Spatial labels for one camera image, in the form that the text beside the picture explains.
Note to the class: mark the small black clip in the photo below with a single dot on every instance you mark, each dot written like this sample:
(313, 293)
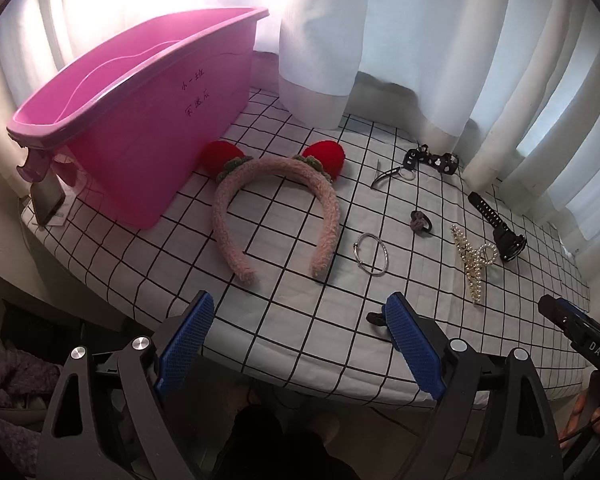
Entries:
(375, 317)

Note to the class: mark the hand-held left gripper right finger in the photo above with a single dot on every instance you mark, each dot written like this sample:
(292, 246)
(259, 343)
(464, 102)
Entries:
(412, 345)

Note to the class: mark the dark phone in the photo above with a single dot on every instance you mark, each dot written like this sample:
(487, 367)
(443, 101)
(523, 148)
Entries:
(47, 200)

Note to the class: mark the purple fuzzy cloth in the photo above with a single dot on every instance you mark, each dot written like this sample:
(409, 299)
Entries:
(10, 375)

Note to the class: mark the pink fuzzy strawberry headband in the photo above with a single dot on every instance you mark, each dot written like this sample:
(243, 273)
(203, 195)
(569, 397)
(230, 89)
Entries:
(326, 212)

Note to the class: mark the person's right hand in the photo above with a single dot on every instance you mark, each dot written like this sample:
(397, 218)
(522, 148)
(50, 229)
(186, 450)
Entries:
(582, 412)

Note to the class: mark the pink plastic storage bin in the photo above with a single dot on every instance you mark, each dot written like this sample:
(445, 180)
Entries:
(130, 135)

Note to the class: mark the purple hair scrunchie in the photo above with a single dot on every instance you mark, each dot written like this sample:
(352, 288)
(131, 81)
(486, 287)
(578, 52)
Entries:
(420, 224)

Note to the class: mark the pearl hair claw clip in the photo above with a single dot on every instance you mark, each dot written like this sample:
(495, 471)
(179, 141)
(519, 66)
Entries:
(472, 272)

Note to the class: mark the black polka dot bow tie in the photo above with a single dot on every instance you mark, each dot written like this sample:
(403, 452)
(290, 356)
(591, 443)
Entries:
(447, 164)

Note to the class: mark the white curtain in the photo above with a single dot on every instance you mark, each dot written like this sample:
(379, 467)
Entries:
(380, 25)

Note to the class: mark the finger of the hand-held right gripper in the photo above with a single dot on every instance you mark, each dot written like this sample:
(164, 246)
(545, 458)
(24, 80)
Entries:
(557, 309)

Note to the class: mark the thin black hair clip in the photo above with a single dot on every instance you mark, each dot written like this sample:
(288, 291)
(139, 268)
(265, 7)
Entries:
(380, 180)

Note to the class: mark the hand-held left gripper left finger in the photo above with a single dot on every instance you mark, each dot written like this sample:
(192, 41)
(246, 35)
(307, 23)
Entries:
(185, 345)

